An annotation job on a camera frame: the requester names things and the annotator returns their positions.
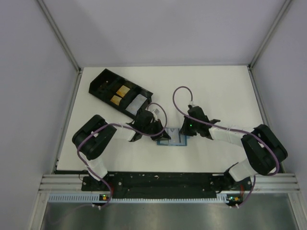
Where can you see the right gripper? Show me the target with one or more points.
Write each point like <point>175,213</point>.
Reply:
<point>186,129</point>

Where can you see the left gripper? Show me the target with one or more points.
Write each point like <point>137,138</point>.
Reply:
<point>158,128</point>

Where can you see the blue card holder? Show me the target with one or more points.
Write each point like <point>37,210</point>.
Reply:
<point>176,139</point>

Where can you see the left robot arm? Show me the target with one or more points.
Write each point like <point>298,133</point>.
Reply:
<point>94,137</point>

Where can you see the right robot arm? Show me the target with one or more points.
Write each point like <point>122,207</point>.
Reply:
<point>263,149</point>

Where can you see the white card in tray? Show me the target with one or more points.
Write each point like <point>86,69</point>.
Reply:
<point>136,104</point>

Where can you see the lower gold card in tray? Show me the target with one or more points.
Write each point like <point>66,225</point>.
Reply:
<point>116,100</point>

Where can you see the gold card in tray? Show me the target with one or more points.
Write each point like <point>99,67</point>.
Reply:
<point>122,91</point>
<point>116,100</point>

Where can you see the upper gold card in tray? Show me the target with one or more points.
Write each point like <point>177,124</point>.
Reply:
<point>122,91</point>

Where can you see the black organizer tray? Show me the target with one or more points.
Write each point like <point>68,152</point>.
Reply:
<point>106,84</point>

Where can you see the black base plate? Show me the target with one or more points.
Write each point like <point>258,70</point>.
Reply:
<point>160,185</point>

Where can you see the aluminium front rail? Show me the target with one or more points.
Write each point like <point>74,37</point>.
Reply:
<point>69,183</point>

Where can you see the left aluminium frame post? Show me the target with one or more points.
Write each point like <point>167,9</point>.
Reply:
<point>58,34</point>

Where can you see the aluminium frame post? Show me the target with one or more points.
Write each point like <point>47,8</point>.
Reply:
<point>270,33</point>
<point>58,34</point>

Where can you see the right aluminium frame post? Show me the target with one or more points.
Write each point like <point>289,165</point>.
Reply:
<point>270,33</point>

